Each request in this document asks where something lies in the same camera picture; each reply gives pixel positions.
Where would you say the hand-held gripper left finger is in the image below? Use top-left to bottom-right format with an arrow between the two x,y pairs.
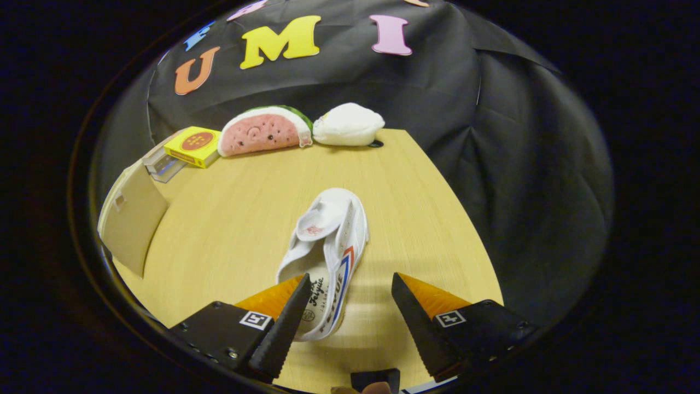
167,273 -> 313,384

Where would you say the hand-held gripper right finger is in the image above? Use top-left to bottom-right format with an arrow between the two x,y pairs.
390,272 -> 541,384

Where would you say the white canvas shoe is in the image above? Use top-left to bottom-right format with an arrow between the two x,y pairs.
275,188 -> 370,343

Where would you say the beige fabric storage box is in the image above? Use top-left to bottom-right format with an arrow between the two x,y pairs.
97,159 -> 170,279

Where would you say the watermelon slice plush toy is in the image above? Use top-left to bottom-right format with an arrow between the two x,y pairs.
217,105 -> 314,158

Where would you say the yellow book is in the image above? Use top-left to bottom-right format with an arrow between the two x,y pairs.
164,126 -> 222,169

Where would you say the white plush toy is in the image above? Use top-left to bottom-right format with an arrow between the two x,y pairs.
313,102 -> 386,147

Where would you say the beige book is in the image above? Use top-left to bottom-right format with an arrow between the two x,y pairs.
141,130 -> 186,165

